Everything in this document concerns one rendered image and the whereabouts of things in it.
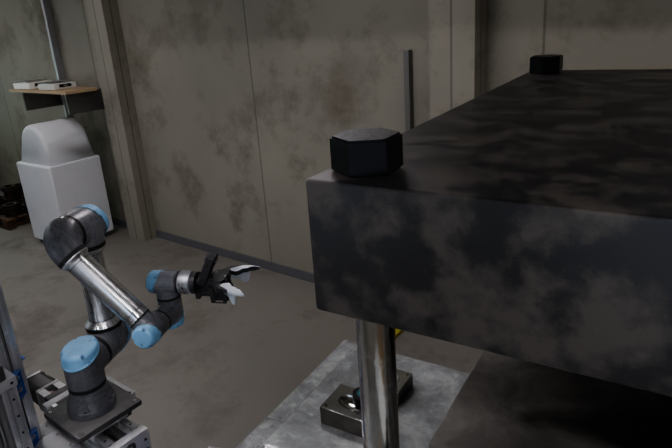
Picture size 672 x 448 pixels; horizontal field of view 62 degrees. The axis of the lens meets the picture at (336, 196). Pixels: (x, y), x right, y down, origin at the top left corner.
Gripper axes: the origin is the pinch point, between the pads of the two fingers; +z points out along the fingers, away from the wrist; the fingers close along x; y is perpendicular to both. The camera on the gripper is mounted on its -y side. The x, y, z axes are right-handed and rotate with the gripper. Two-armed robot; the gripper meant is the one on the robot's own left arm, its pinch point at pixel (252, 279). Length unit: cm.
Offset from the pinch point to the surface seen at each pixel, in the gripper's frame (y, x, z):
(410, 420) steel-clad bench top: 68, -12, 45
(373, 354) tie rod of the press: -37, 72, 49
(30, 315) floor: 173, -185, -286
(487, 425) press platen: -18, 65, 66
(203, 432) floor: 157, -72, -79
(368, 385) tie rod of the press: -31, 72, 48
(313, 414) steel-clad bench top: 68, -11, 9
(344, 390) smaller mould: 62, -18, 20
